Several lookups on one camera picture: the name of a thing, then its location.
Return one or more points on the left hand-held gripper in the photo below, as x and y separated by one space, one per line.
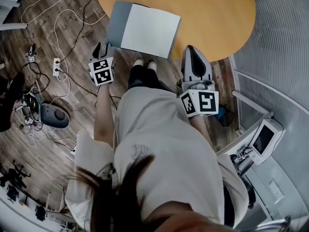
101 71

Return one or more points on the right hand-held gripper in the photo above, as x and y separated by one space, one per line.
205 103

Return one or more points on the person's left forearm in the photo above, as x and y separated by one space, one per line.
103 120

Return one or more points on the person's right forearm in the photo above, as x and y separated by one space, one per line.
200 127

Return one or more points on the person's left shoe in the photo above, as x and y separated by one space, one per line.
138 62

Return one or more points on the person's shoe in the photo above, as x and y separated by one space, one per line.
138 62
152 65

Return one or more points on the person's right shoe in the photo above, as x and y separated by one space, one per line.
152 65

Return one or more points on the white power strip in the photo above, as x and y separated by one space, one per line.
56 68

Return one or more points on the person's dark trousers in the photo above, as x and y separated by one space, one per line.
144 77

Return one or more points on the round wooden table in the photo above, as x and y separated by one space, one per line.
212 20

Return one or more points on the small spare gripper tool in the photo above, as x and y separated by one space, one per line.
32 58

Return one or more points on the person's white shirt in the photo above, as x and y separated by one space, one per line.
164 134

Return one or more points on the grey round device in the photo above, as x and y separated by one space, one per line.
49 117

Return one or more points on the glass partition with blinds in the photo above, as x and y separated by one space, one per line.
285 45

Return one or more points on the white desk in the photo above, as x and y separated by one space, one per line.
17 219
280 175
9 26

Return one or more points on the small monitor screen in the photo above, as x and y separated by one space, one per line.
263 139

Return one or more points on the black drone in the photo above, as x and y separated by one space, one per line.
14 174

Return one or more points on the metal chair frame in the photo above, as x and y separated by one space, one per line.
277 222

